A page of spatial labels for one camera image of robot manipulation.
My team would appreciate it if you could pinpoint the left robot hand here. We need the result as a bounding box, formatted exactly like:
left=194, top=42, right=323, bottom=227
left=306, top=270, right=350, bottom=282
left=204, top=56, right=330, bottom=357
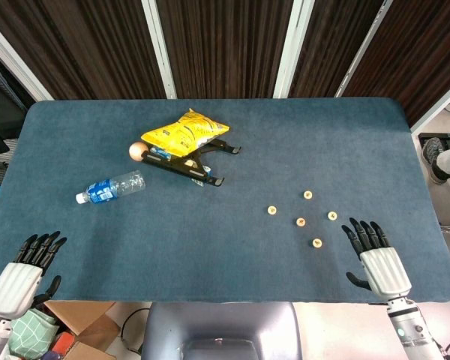
left=0, top=231, right=68, bottom=320

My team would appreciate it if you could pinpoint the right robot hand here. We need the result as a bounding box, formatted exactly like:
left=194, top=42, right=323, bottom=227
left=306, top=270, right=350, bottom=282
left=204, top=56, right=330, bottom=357
left=340, top=217, right=413, bottom=298

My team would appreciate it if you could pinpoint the green checked bag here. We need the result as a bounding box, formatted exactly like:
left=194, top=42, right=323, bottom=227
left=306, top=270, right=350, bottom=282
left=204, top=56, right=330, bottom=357
left=7, top=307, right=60, bottom=359

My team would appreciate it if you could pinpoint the red package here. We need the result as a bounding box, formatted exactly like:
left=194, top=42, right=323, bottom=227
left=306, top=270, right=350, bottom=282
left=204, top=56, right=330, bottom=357
left=52, top=331, right=77, bottom=354

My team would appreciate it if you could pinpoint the brown cardboard box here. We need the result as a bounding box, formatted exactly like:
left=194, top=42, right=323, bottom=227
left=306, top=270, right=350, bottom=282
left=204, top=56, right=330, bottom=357
left=44, top=301, right=122, bottom=360

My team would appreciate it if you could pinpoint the grey sneaker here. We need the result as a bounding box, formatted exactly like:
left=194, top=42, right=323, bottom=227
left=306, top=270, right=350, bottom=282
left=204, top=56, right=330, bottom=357
left=421, top=136, right=448, bottom=185

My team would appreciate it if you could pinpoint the clear plastic water bottle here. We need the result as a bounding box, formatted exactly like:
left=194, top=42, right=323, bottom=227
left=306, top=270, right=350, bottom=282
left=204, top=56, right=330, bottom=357
left=75, top=169, right=147, bottom=206

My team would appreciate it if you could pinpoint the blue table cloth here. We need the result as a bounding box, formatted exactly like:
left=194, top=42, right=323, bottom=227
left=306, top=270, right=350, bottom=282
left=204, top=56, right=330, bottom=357
left=0, top=97, right=450, bottom=304

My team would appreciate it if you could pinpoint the grey robot torso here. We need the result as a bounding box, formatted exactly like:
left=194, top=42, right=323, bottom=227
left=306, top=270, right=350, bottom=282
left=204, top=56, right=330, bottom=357
left=140, top=301, right=301, bottom=360

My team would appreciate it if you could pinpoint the wooden ball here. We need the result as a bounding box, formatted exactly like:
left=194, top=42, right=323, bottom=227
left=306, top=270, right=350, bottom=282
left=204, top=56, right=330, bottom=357
left=128, top=142, right=148, bottom=163

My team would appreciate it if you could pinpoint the black folding stand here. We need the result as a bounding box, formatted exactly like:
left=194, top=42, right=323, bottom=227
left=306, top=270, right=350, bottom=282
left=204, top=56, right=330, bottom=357
left=140, top=138, right=243, bottom=188

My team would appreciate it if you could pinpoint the brown slatted partition panel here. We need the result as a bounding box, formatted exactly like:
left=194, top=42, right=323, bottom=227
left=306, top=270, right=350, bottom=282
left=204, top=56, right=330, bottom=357
left=273, top=0, right=393, bottom=99
left=0, top=0, right=177, bottom=101
left=155, top=0, right=297, bottom=99
left=335, top=0, right=450, bottom=128

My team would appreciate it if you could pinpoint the yellow snack bag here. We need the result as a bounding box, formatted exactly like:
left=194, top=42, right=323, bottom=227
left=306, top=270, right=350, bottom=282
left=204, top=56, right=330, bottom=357
left=140, top=107, right=230, bottom=158

